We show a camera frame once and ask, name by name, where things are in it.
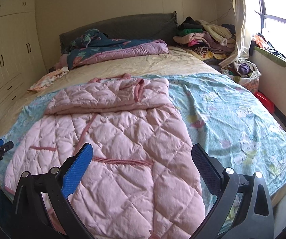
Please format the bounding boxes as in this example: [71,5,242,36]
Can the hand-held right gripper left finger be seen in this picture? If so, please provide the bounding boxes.
[10,142,95,239]

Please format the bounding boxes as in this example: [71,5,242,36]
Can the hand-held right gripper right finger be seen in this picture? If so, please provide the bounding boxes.
[191,143,275,239]

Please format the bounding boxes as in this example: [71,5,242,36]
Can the pink quilted jacket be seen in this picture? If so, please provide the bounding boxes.
[4,73,207,239]

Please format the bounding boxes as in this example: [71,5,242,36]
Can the basket of clothes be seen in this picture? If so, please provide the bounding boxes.
[223,58,261,94]

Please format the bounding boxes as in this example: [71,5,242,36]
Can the pile of clothes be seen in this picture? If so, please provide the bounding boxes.
[173,16,240,65]

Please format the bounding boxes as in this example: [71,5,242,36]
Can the clothes heap on windowsill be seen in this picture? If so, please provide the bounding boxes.
[254,32,286,68]

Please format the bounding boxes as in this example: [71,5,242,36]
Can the blue cartoon print blanket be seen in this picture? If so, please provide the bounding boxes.
[0,72,286,229]

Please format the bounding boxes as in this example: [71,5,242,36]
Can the pink floral cloth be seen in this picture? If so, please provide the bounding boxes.
[27,66,69,93]

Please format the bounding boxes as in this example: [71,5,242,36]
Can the cream wardrobe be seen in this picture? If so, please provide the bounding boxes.
[0,0,49,140]

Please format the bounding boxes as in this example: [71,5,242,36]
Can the red plastic box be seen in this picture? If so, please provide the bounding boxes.
[254,92,275,114]

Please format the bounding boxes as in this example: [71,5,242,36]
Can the mauve pillow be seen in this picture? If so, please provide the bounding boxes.
[55,53,70,71]

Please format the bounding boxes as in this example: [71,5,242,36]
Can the bed with beige sheet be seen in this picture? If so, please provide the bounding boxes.
[0,47,286,239]

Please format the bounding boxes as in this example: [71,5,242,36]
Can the dark floral quilt pink lining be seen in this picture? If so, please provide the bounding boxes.
[66,28,169,70]

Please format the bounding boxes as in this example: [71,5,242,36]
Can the green windowsill cover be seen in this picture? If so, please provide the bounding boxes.
[254,45,286,71]

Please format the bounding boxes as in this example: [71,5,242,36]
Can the grey padded headboard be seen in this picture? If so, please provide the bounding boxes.
[59,11,179,55]

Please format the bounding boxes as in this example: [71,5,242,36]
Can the cream curtain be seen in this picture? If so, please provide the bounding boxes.
[219,0,260,68]

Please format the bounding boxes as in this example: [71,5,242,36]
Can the window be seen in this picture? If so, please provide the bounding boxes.
[254,0,286,60]

